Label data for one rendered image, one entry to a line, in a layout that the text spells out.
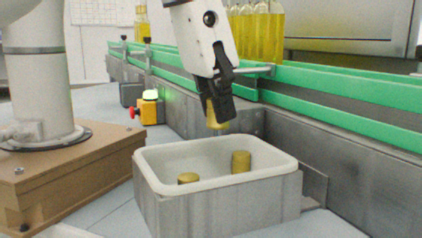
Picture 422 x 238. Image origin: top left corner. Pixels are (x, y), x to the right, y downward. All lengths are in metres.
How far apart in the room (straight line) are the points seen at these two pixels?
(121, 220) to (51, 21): 0.34
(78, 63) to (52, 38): 5.95
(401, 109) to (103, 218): 0.45
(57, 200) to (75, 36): 6.04
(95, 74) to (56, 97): 5.98
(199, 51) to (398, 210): 0.32
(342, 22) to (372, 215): 0.42
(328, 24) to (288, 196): 0.44
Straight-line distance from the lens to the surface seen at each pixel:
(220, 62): 0.42
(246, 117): 0.66
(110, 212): 0.58
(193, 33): 0.43
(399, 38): 0.69
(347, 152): 0.53
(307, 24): 0.87
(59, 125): 0.64
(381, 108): 0.50
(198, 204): 0.45
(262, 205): 0.50
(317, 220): 0.56
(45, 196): 0.55
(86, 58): 6.57
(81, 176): 0.59
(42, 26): 0.62
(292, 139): 0.62
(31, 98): 0.63
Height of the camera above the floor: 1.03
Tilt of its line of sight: 15 degrees down
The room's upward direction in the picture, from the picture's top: straight up
